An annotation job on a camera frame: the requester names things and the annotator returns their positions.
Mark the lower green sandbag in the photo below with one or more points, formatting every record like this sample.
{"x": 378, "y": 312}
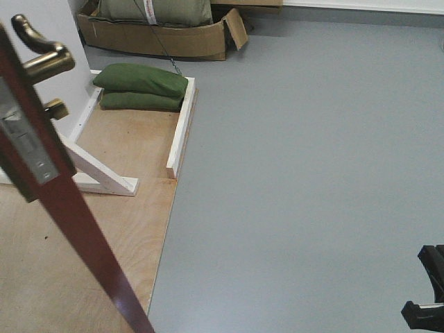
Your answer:
{"x": 137, "y": 101}

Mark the brass door handle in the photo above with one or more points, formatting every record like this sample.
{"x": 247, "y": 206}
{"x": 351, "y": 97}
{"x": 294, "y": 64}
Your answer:
{"x": 53, "y": 57}

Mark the olive green sack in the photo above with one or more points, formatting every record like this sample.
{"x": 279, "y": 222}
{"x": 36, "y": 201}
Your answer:
{"x": 173, "y": 13}

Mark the cardboard box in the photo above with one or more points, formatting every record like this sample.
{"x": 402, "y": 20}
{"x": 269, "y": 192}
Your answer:
{"x": 204, "y": 42}

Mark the metal door latch plate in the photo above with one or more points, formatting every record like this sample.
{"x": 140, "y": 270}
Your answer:
{"x": 29, "y": 147}

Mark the brass lock knob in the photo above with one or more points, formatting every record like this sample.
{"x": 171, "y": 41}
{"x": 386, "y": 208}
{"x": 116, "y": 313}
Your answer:
{"x": 56, "y": 109}

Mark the brown wooden door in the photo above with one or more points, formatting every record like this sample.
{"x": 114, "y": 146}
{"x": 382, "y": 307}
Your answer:
{"x": 65, "y": 204}

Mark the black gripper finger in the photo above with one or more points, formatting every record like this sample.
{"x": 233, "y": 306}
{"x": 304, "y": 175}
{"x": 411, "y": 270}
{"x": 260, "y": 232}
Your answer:
{"x": 431, "y": 258}
{"x": 423, "y": 317}

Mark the plywood base platform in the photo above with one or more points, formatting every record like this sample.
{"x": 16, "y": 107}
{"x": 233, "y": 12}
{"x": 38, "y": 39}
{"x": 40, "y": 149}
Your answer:
{"x": 45, "y": 287}

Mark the far white wooden edge strip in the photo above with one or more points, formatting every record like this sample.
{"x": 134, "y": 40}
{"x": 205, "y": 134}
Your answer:
{"x": 178, "y": 144}

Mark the white wooden door frame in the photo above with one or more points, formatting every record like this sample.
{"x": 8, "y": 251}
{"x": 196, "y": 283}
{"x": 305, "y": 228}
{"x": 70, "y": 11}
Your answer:
{"x": 88, "y": 173}

